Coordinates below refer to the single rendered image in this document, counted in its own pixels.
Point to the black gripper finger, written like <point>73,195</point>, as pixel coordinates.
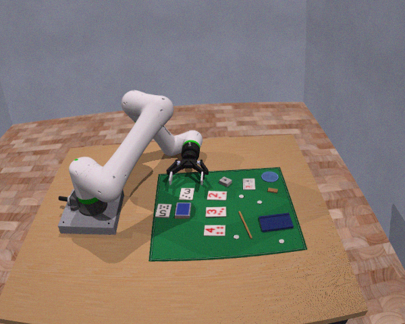
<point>174,168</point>
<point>203,171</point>

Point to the blue round coaster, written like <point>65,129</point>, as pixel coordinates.
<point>270,176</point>

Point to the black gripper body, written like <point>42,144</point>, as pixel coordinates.
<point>189,155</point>

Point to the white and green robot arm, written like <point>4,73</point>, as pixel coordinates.
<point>95,186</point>

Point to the blue playing card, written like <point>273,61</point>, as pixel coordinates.
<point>186,194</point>
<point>183,209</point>

